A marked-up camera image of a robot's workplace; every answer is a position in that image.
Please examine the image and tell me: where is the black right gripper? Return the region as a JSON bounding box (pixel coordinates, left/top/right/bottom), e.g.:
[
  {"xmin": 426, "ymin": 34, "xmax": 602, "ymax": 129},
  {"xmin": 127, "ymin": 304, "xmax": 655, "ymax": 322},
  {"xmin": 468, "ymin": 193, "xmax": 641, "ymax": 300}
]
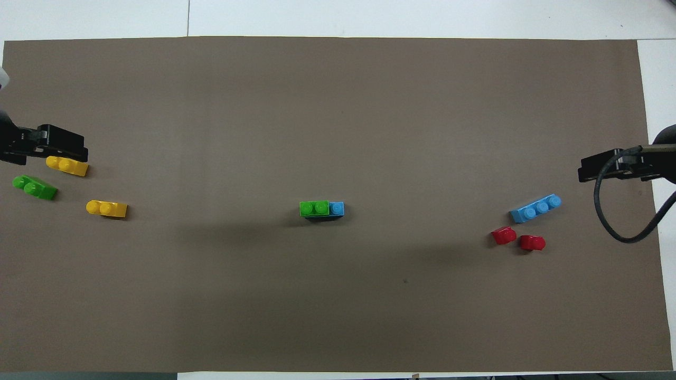
[{"xmin": 577, "ymin": 125, "xmax": 676, "ymax": 184}]

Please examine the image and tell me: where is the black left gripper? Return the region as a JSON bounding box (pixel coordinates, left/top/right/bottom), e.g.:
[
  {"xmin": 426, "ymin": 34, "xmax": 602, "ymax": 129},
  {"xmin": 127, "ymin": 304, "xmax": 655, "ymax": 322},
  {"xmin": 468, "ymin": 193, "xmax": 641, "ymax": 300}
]
[{"xmin": 0, "ymin": 108, "xmax": 89, "ymax": 165}]

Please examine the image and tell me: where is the yellow two-stud brick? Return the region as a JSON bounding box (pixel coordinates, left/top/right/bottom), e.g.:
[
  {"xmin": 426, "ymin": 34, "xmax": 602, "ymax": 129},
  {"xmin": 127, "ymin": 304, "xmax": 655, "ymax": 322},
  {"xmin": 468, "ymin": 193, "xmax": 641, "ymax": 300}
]
[
  {"xmin": 86, "ymin": 199, "xmax": 129, "ymax": 219},
  {"xmin": 45, "ymin": 155, "xmax": 90, "ymax": 177}
]

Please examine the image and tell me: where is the brown table mat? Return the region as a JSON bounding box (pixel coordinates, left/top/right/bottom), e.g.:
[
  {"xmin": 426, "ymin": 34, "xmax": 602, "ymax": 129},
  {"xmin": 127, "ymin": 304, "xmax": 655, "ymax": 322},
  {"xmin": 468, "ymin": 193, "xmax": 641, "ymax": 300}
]
[{"xmin": 0, "ymin": 36, "xmax": 674, "ymax": 373}]

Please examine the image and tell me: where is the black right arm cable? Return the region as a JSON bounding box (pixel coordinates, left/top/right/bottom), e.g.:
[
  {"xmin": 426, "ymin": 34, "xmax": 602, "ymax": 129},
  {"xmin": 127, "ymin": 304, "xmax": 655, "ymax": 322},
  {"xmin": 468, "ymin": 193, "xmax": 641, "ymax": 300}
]
[{"xmin": 594, "ymin": 144, "xmax": 676, "ymax": 244}]

